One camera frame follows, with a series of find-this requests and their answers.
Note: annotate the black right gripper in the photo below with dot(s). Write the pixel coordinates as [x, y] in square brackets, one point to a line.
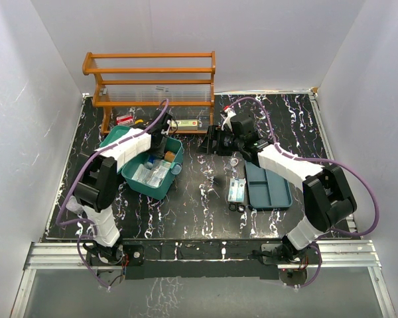
[215, 133]

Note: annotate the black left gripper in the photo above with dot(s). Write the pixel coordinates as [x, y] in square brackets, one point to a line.
[158, 152]

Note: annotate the brown bottle orange cap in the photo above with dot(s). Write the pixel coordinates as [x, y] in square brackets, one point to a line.
[169, 156]

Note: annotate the clear plastic bag packet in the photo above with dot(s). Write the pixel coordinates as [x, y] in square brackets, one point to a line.
[158, 173]

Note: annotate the green plastic medicine box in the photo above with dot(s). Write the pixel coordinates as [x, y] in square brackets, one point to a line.
[128, 147]

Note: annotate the small round clear packet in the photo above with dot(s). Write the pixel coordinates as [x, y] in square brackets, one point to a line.
[234, 162]

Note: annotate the white blue-label packet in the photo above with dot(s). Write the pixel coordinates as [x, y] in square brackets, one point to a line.
[141, 174]

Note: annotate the blue white packet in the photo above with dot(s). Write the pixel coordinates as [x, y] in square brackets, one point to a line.
[236, 193]

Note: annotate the blue grey divided tray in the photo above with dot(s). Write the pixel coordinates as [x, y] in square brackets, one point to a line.
[266, 189]

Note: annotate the blue white roll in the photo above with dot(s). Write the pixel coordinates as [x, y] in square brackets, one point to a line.
[149, 163]

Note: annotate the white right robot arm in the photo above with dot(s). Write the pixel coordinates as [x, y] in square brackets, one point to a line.
[328, 198]

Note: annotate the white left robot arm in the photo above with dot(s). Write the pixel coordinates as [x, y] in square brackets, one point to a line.
[96, 183]

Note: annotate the red white medicine box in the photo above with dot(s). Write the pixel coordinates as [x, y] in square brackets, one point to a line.
[125, 120]

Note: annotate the pale green long box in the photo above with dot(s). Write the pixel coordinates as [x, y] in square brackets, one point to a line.
[187, 125]

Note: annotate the orange wooden shelf rack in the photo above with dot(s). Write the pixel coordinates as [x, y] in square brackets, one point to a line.
[138, 80]

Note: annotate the black scissors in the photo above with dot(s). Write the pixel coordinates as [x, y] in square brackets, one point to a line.
[237, 207]

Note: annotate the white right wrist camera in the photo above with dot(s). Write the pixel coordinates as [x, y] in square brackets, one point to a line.
[227, 113]

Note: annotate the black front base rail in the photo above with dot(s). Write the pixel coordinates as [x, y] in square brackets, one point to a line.
[140, 259]

